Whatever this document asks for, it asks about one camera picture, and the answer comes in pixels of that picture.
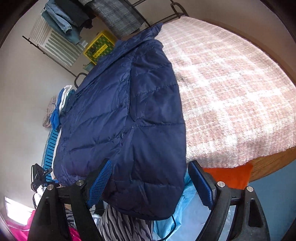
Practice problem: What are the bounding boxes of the light blue plastic bag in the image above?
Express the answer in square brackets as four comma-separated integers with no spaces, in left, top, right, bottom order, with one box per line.
[153,174,213,241]

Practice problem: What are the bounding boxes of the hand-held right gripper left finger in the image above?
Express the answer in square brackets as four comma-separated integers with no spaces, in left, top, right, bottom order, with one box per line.
[27,158,113,241]

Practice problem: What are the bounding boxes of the black metal clothes rack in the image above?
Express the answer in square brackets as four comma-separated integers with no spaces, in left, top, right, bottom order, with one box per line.
[22,0,189,87]

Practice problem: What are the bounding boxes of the blue plastic crate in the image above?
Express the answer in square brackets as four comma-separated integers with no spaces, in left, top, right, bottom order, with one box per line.
[42,128,61,183]

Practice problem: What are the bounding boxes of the yellow printed box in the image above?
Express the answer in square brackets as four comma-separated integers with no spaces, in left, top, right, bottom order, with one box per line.
[83,30,116,65]

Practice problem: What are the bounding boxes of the orange cloth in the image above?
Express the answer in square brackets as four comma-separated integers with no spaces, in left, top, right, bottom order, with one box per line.
[203,162,253,190]

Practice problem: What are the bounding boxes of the magenta pink cloth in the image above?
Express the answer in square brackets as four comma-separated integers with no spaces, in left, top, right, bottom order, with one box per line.
[3,206,81,241]

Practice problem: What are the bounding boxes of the navy blue puffer jacket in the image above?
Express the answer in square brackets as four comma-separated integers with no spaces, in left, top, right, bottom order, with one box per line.
[53,23,187,220]

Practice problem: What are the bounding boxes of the pile of folded clothes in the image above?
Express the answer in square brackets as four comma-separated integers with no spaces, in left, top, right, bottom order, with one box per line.
[42,85,75,130]

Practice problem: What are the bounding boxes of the pink white plaid blanket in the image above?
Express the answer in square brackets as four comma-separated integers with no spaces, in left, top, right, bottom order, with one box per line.
[154,16,296,169]

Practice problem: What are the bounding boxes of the blue denim jeans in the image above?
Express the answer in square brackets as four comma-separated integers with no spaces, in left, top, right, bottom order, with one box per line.
[41,0,81,44]

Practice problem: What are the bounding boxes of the black white zebra print cloth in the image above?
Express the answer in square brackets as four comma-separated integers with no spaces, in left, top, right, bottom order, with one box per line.
[92,204,154,241]

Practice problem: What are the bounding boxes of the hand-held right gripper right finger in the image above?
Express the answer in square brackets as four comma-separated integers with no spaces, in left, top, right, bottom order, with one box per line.
[188,160,271,241]

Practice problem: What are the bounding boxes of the green striped white towel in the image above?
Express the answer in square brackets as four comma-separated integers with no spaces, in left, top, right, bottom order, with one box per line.
[30,14,85,68]

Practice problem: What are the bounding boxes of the grey plaid garment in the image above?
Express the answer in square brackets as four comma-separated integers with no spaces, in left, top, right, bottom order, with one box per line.
[89,0,150,39]

